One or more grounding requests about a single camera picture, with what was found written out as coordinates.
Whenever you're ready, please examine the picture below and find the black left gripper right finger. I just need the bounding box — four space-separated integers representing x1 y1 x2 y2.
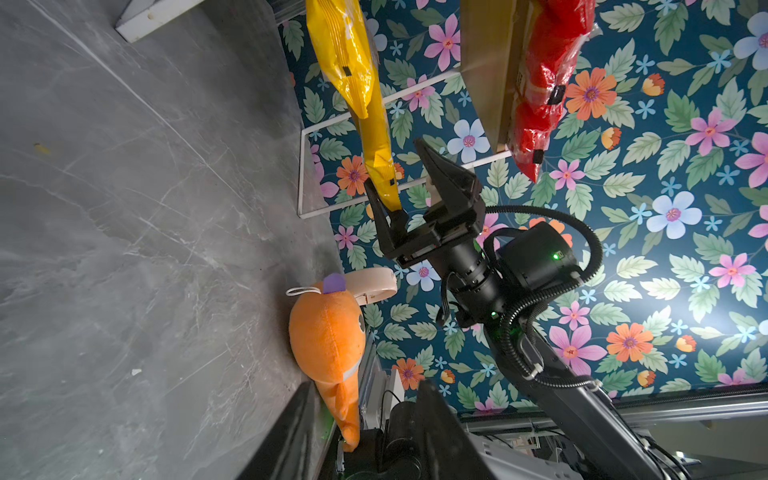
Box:
414 381 495 480

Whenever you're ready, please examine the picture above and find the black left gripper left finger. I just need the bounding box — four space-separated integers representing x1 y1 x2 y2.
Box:
237 381 327 480

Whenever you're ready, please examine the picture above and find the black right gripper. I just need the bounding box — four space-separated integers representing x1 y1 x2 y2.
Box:
364 139 507 312

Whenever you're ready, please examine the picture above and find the orange shark plush toy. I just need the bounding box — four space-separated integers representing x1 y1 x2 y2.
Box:
287 273 366 453

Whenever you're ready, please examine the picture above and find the yellow pasta bag top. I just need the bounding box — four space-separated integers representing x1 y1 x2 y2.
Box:
306 0 375 119

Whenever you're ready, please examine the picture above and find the yellow pasta bag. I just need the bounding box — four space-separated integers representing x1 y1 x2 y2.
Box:
354 81 402 212
306 0 375 119

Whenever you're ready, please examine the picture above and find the wooden two-tier shelf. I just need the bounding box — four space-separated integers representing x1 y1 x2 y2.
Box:
115 0 541 220

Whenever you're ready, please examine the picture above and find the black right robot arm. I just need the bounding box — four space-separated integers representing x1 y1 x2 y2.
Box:
364 140 689 479

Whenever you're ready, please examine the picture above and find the beige tape roll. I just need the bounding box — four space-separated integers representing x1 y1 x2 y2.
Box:
344 267 398 306

